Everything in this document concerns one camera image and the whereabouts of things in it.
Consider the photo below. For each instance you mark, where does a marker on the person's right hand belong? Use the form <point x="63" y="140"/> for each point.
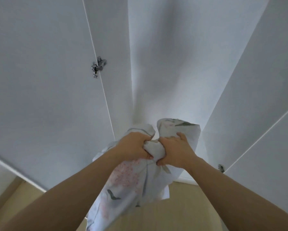
<point x="176" y="153"/>

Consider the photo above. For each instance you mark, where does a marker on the person's right forearm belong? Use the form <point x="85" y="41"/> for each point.
<point x="230" y="197"/>

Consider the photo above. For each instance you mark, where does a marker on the white wardrobe door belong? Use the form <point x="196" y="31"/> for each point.
<point x="40" y="81"/>
<point x="273" y="165"/>

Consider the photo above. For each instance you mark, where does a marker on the person's left thumb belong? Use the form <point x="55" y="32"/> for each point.
<point x="146" y="155"/>

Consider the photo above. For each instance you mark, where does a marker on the white wardrobe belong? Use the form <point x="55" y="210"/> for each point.
<point x="172" y="57"/>

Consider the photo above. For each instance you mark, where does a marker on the person's right thumb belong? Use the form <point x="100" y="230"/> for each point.
<point x="162" y="161"/>

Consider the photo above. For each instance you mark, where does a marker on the silver door hinge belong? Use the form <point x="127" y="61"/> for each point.
<point x="98" y="66"/>
<point x="221" y="168"/>

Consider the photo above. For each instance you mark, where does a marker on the person's left forearm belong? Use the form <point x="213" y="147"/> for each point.
<point x="69" y="190"/>

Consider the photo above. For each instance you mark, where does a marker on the person's left hand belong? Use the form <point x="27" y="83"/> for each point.
<point x="130" y="146"/>

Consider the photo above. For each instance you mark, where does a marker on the white floral bed sheet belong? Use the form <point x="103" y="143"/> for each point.
<point x="134" y="180"/>

